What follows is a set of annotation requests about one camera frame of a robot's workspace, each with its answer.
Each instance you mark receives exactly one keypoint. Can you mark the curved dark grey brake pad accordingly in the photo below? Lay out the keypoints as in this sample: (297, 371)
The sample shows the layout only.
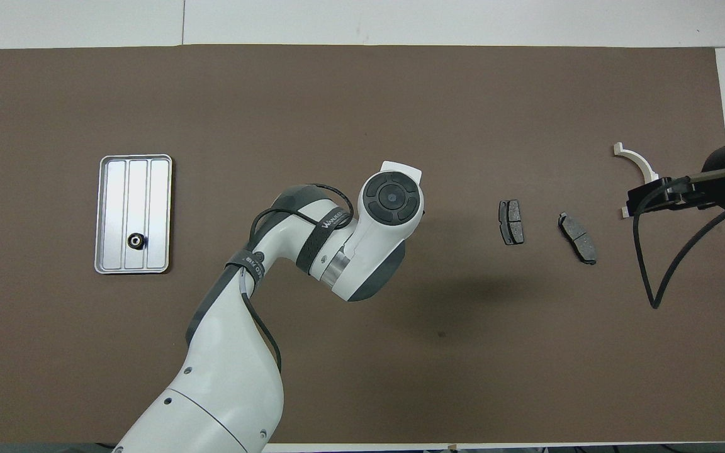
(578, 238)

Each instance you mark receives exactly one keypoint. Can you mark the rectangular dark grey brake pad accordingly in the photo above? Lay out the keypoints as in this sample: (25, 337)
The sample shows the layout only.
(511, 222)

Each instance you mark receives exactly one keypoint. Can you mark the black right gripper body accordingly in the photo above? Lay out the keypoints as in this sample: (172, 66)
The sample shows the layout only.
(724, 182)

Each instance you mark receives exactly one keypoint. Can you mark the white curved plastic bracket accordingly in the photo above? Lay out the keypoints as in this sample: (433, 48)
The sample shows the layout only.
(636, 158)

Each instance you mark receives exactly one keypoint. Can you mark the silver metal tray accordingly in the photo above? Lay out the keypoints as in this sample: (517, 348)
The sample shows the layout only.
(133, 214)

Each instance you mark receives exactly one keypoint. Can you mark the brown table mat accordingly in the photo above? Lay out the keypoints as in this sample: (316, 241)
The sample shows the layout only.
(463, 352)

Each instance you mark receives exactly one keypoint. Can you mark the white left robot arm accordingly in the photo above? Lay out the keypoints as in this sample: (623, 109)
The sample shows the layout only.
(230, 377)

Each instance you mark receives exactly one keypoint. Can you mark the large black bearing gear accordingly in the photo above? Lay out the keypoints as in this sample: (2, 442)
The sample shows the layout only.
(136, 240)

